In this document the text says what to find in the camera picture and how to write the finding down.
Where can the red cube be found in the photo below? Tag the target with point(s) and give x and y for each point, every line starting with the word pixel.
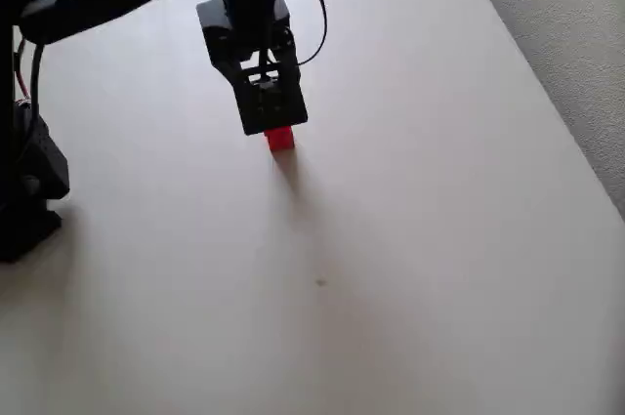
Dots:
pixel 282 139

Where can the black gripper camera mount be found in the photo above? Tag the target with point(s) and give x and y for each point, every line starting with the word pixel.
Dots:
pixel 271 102

